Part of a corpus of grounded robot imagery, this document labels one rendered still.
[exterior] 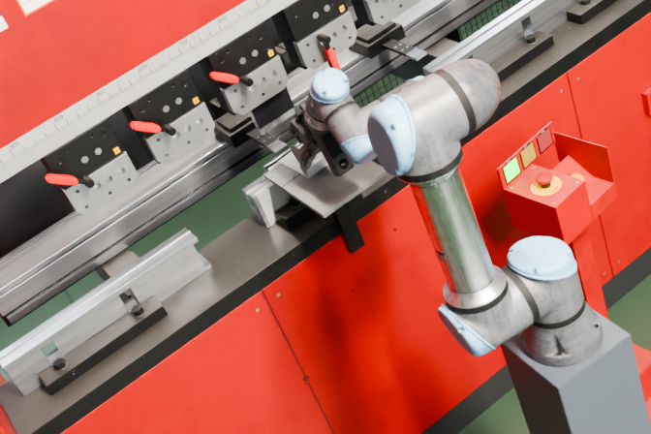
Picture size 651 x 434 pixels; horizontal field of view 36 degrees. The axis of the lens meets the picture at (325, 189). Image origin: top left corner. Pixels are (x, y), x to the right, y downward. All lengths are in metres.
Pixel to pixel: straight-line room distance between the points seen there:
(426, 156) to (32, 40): 0.83
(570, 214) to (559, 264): 0.53
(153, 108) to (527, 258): 0.83
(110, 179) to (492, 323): 0.86
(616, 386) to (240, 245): 0.91
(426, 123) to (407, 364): 1.21
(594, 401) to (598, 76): 1.02
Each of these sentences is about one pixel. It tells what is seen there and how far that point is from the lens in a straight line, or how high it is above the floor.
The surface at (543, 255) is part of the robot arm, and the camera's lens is 1.85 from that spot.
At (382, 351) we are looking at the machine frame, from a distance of 2.59.
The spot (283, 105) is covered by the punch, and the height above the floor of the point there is 1.12.
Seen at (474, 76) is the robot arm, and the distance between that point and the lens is 1.61.
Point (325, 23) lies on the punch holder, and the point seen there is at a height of 1.26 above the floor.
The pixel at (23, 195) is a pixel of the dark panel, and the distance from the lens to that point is 2.71.
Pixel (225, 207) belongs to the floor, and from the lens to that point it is 4.17.
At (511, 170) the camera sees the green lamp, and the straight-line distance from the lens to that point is 2.39.
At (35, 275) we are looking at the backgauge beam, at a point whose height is 0.97.
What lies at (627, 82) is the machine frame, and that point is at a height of 0.68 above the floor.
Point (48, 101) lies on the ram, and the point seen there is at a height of 1.44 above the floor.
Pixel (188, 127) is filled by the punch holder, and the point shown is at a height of 1.22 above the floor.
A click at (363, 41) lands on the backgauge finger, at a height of 1.03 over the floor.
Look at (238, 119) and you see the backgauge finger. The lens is 2.52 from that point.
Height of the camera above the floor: 2.22
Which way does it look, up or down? 34 degrees down
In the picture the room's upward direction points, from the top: 23 degrees counter-clockwise
